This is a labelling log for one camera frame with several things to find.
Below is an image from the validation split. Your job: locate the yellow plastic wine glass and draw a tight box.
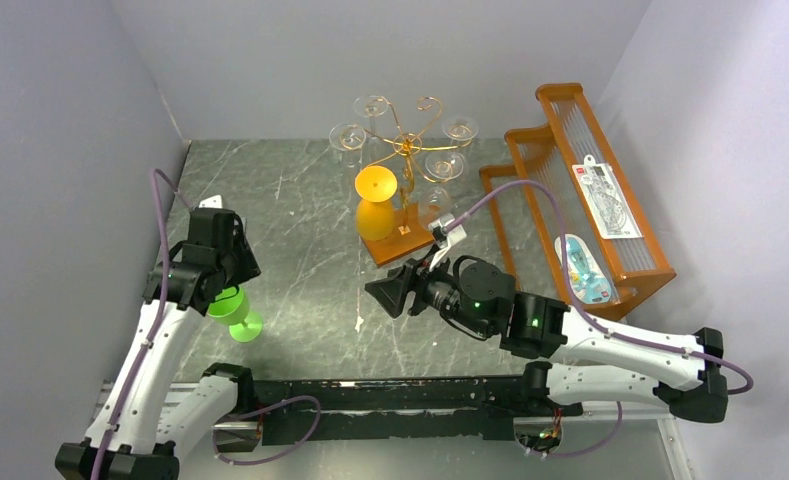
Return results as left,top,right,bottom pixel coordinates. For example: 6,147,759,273
354,165,398,241

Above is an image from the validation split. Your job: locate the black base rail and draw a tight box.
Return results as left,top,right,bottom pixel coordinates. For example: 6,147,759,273
226,375,583,446

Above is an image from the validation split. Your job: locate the wooden tiered display shelf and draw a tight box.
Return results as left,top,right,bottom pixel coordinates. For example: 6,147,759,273
479,83,676,321

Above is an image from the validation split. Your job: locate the white packaged ruler set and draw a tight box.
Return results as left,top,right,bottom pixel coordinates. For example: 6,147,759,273
572,154,643,240

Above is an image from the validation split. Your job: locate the blue packaged item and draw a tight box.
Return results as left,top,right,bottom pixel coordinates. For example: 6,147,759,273
564,234,615,305

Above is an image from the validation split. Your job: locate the green plastic wine glass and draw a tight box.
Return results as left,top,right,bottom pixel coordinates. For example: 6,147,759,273
207,286,263,343

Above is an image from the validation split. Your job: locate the gold wire wine glass rack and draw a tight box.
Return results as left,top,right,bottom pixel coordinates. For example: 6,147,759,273
353,96,450,267

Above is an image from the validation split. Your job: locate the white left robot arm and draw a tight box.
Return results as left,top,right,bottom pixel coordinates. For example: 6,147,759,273
54,207,261,479

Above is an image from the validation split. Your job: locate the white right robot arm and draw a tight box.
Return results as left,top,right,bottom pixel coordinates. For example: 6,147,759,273
364,256,729,424

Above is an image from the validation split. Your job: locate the clear wine glass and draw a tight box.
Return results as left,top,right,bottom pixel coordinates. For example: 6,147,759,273
328,123,367,170
418,151,467,229
353,95,389,136
442,115,479,167

